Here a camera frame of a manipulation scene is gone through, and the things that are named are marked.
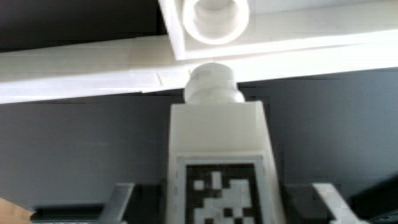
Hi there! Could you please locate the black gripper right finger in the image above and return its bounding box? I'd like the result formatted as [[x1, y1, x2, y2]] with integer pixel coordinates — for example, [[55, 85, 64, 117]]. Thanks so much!
[[313, 183, 370, 224]]

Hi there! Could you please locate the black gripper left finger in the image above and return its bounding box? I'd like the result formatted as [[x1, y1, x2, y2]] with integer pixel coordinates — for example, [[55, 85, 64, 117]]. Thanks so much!
[[98, 183, 135, 224]]

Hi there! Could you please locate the white table leg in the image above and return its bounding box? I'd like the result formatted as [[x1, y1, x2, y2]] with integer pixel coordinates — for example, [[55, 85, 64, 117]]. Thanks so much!
[[165, 63, 286, 224]]

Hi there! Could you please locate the white square table top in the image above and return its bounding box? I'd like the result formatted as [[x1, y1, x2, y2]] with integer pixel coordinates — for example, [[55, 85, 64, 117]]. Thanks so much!
[[158, 0, 398, 60]]

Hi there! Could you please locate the white U-shaped obstacle fence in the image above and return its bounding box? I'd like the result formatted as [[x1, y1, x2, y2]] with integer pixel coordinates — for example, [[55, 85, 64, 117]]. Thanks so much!
[[0, 30, 398, 104]]

